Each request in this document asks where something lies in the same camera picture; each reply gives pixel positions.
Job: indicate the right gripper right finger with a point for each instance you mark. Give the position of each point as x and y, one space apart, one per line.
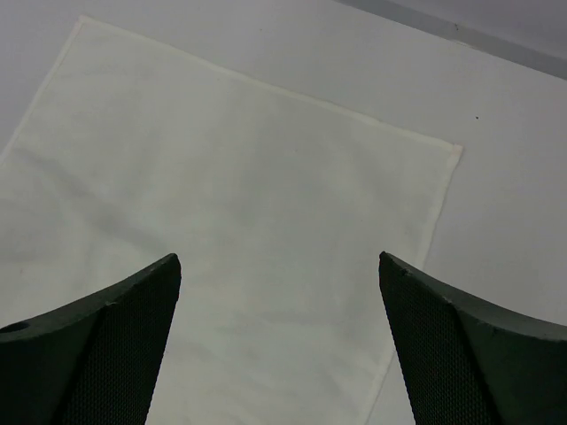
465 360

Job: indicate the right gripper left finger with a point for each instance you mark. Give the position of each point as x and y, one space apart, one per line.
95 360

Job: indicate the white cloth napkin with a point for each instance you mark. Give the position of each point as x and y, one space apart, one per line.
276 204

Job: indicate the aluminium frame rail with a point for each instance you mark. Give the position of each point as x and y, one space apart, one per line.
528 33

